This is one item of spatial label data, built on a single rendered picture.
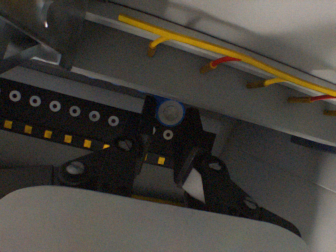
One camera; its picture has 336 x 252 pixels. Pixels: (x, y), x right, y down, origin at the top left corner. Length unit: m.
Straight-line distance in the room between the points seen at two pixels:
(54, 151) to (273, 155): 0.27
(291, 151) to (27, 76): 0.25
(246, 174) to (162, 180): 0.13
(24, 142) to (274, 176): 0.30
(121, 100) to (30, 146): 0.16
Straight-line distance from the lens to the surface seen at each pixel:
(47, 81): 0.23
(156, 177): 0.30
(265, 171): 0.20
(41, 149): 0.31
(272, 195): 0.19
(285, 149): 0.19
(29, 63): 0.21
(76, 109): 0.22
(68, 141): 0.23
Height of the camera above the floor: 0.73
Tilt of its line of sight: 24 degrees up
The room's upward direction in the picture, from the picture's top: 161 degrees counter-clockwise
